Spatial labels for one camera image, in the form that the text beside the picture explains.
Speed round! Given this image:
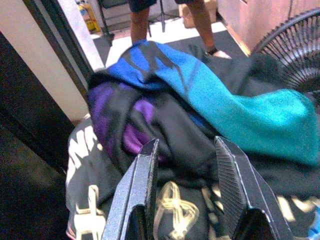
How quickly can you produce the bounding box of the black purple garment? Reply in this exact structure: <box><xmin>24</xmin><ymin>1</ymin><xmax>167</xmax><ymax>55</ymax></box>
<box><xmin>86</xmin><ymin>81</ymin><xmax>221</xmax><ymax>186</ymax></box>

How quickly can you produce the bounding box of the black garment with cream print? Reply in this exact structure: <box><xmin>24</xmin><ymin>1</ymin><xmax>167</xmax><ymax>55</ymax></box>
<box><xmin>65</xmin><ymin>117</ymin><xmax>320</xmax><ymax>240</ymax></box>

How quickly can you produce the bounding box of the blue teal black garment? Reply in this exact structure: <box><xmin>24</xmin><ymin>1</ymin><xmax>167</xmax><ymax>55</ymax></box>
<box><xmin>107</xmin><ymin>39</ymin><xmax>320</xmax><ymax>167</ymax></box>

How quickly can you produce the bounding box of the black chair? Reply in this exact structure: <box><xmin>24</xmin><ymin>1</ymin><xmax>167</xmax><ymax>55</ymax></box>
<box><xmin>96</xmin><ymin>0</ymin><xmax>133</xmax><ymax>38</ymax></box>

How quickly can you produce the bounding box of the person's bare leg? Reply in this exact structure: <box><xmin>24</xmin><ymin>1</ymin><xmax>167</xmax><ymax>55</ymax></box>
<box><xmin>129</xmin><ymin>0</ymin><xmax>152</xmax><ymax>48</ymax></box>
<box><xmin>186</xmin><ymin>0</ymin><xmax>232</xmax><ymax>60</ymax></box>

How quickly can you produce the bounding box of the black tripod stand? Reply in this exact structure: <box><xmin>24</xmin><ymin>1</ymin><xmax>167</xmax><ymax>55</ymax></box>
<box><xmin>148</xmin><ymin>0</ymin><xmax>181</xmax><ymax>38</ymax></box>

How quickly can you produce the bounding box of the brown cardboard box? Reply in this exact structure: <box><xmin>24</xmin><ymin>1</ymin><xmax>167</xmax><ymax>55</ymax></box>
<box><xmin>178</xmin><ymin>0</ymin><xmax>218</xmax><ymax>29</ymax></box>

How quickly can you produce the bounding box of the yellow container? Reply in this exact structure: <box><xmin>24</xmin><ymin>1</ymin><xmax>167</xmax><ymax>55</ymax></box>
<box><xmin>77</xmin><ymin>0</ymin><xmax>101</xmax><ymax>34</ymax></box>

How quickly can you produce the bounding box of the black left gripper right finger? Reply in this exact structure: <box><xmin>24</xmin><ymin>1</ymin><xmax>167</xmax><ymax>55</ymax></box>
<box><xmin>214</xmin><ymin>135</ymin><xmax>294</xmax><ymax>240</ymax></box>

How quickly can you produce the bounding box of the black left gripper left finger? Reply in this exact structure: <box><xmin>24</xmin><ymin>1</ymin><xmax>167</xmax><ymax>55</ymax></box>
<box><xmin>101</xmin><ymin>138</ymin><xmax>160</xmax><ymax>240</ymax></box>

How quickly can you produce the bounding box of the black wire fan guard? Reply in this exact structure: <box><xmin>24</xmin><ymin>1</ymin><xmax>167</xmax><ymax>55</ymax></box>
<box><xmin>252</xmin><ymin>7</ymin><xmax>320</xmax><ymax>93</ymax></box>

